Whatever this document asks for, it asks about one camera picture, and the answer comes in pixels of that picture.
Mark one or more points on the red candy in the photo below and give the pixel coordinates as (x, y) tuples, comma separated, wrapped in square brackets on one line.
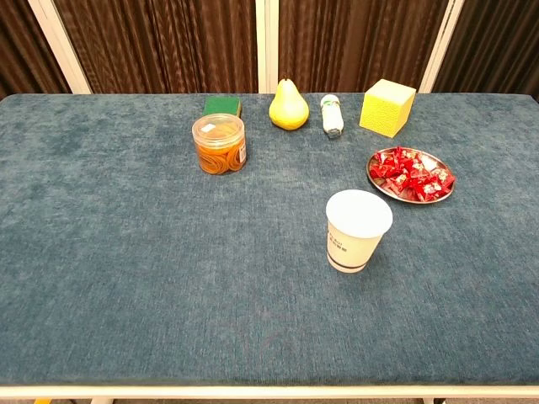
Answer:
[(445, 177), (401, 155), (410, 191), (429, 189), (430, 174), (381, 159), (398, 183), (414, 167), (378, 171)]

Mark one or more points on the white paper cup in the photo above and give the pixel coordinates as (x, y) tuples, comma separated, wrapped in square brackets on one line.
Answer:
[(355, 248)]

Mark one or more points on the silver metal plate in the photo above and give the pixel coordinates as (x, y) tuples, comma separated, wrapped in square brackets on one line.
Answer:
[(381, 185)]

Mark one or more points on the clear jar of rubber bands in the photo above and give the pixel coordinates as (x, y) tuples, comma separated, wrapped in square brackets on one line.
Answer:
[(219, 147)]

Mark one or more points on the yellow pear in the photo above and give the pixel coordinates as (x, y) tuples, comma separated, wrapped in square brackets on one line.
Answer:
[(288, 109)]

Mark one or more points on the small white bottle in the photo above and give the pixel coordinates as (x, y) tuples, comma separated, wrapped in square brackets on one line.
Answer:
[(332, 118)]

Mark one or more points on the green yellow sponge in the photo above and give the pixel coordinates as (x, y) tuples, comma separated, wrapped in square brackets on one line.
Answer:
[(221, 105)]

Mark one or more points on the yellow foam cube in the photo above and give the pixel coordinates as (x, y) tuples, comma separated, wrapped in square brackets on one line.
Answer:
[(385, 109)]

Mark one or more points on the blue fabric table cover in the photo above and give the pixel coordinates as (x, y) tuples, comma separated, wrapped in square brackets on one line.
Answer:
[(126, 252)]

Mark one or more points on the brown pleated screen panel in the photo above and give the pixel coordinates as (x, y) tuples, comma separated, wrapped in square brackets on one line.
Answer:
[(492, 46), (353, 46), (156, 46), (21, 50)]

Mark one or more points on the yellow floor tape strip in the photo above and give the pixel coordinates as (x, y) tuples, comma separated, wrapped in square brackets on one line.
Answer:
[(42, 401)]

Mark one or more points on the white screen frame post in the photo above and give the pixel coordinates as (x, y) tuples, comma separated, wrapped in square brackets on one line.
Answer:
[(59, 46), (266, 46), (442, 46)]

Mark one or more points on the white table frame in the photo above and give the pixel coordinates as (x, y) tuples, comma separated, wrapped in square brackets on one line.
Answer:
[(269, 391)]

